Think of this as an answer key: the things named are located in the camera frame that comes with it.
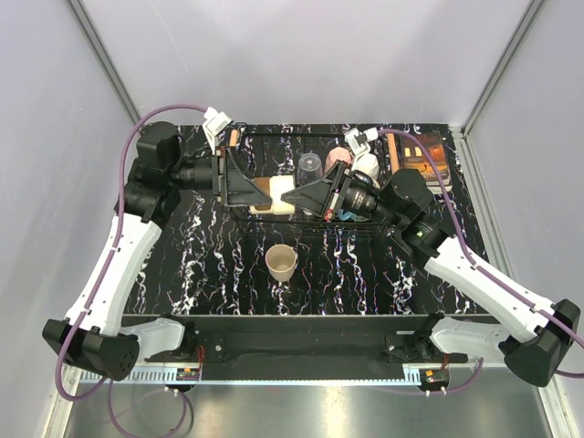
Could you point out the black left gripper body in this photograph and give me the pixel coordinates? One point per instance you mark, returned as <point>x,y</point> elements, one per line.
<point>219,175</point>

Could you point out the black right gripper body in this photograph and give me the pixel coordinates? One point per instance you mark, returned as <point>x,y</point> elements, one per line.
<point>346,185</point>

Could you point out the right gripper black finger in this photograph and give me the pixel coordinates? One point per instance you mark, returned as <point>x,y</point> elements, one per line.
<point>314,186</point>
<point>318,198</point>

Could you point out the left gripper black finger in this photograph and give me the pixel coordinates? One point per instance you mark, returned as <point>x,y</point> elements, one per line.
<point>235,162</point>
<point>245,193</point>

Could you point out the pink faceted mug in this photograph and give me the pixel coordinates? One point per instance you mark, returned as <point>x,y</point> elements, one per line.
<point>337,154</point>

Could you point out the blue butterfly mug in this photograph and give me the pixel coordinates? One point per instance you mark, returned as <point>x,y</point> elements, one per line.
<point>345,215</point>

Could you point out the clear drinking glass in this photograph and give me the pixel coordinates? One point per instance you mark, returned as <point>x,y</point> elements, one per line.
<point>309,168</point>

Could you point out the white faceted mug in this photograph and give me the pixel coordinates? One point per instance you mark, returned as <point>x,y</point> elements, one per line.
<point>367,163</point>

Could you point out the small brown rimmed cup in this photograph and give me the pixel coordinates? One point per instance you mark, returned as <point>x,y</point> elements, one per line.
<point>275,186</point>

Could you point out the beige cup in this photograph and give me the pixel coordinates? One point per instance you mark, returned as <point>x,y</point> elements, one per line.
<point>281,261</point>

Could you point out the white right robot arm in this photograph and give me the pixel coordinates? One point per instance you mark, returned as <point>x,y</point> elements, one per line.
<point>531,335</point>

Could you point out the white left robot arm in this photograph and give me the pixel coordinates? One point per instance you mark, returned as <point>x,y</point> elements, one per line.
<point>91,336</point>

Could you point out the paperback book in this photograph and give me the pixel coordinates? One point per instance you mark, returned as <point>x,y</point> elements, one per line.
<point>412,157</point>

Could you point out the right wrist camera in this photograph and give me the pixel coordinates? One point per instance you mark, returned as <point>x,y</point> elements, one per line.
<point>359,141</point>

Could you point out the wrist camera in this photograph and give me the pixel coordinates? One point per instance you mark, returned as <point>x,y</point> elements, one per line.
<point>214,123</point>
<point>359,141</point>

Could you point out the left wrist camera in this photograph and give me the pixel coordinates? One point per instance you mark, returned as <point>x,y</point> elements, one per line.
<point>214,123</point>

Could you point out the black wire dish rack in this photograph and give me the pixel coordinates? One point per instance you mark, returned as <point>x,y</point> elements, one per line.
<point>272,153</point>

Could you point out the right wooden rack handle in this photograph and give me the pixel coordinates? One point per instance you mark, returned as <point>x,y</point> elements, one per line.
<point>393,153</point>

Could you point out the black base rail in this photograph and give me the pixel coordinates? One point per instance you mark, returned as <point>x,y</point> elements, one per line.
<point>300,348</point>

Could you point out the aluminium frame post left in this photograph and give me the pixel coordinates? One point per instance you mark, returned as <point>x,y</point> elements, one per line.
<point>98,48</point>

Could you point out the aluminium frame post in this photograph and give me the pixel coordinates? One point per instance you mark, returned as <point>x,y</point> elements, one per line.
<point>98,48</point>
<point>514,43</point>

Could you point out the aluminium frame post right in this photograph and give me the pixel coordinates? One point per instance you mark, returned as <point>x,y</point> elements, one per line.
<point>514,43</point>

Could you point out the aluminium front frame rail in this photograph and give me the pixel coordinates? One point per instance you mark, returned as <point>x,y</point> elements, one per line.
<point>289,394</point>

